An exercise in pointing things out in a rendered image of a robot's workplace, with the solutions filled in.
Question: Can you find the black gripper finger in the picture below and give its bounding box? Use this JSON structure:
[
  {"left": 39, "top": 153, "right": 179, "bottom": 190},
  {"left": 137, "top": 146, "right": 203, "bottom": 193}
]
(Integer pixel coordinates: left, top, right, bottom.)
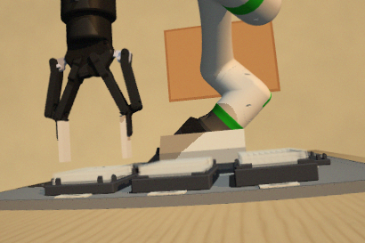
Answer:
[
  {"left": 90, "top": 48, "right": 142, "bottom": 158},
  {"left": 45, "top": 54, "right": 84, "bottom": 162}
]

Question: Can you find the beige button panel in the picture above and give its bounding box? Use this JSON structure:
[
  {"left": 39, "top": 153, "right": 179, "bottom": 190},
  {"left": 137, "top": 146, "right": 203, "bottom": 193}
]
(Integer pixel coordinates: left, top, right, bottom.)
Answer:
[{"left": 153, "top": 129, "right": 247, "bottom": 164}]

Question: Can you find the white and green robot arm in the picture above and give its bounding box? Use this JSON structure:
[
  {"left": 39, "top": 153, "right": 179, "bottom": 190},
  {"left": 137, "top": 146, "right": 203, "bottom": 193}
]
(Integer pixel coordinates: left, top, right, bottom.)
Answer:
[{"left": 61, "top": 0, "right": 281, "bottom": 132}]

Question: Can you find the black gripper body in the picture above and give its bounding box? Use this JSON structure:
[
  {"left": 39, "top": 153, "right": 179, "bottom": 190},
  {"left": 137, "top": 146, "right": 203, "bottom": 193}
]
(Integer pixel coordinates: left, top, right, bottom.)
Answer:
[{"left": 65, "top": 16, "right": 115, "bottom": 78}]

